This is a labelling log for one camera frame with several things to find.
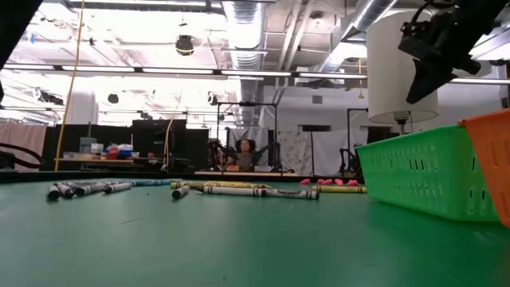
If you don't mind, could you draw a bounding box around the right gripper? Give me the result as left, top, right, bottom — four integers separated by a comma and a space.
398, 10, 491, 105

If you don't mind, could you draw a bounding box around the white shade wooden base lamp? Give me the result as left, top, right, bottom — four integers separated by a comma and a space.
366, 10, 439, 135

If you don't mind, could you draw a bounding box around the green plastic basket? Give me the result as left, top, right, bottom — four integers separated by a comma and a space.
354, 125, 501, 223

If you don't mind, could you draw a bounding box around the orange plastic basket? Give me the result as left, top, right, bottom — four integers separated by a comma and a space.
457, 108, 510, 229

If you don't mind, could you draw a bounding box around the plain white sheet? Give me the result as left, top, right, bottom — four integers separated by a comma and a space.
312, 129, 370, 176

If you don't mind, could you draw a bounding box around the patterned white sheet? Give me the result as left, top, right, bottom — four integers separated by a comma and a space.
277, 129, 314, 176

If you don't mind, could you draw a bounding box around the wooden background table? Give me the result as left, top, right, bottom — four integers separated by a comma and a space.
194, 171, 299, 178

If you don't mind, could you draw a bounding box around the person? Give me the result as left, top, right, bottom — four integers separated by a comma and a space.
225, 138, 261, 172

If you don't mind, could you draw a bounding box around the black ceiling dome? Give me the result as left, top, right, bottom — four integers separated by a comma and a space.
175, 34, 195, 57

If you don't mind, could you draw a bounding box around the green table mat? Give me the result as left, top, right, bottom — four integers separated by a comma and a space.
0, 177, 510, 287

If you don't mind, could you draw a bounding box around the long ceiling light bar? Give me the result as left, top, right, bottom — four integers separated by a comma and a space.
0, 63, 368, 81

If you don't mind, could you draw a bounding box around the blue crayon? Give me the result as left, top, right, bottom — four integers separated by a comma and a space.
119, 179, 183, 187

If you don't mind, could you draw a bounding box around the wooden workbench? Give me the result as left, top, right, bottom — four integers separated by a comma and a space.
53, 156, 168, 172

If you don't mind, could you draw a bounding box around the gray storage bin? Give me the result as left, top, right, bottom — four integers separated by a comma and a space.
78, 136, 98, 155

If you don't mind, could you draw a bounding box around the pink curtain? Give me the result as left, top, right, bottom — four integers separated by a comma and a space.
0, 121, 48, 172

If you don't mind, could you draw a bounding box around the silver ventilation duct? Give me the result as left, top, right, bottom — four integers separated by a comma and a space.
221, 0, 266, 124
318, 0, 399, 75

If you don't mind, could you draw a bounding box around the black partition wall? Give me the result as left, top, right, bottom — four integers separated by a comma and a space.
41, 119, 210, 172

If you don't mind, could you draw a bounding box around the yellow power cable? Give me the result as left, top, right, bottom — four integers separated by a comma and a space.
53, 0, 87, 172

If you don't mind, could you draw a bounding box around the thick black cable loop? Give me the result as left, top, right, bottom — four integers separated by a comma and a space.
0, 142, 43, 171

